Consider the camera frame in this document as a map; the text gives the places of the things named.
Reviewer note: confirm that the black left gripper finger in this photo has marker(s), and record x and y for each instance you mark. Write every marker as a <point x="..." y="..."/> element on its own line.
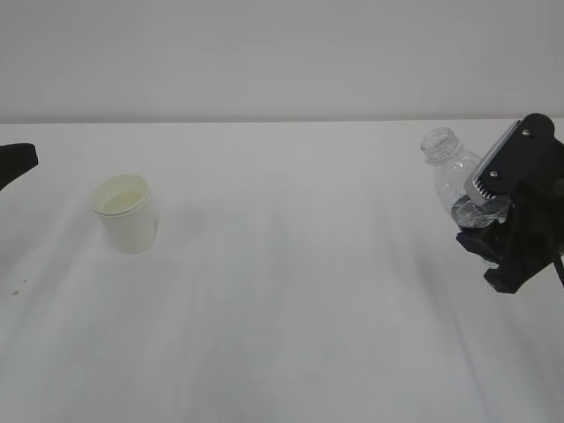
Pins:
<point x="16" y="160"/>

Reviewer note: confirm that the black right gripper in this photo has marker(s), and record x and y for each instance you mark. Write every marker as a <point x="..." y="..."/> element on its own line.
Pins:
<point x="528" y="241"/>

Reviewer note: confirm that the clear water bottle green label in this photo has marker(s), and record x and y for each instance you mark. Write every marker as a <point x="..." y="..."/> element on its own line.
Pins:
<point x="453" y="165"/>

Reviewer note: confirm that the white paper cup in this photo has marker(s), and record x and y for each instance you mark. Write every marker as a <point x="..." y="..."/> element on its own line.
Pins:
<point x="123" y="205"/>

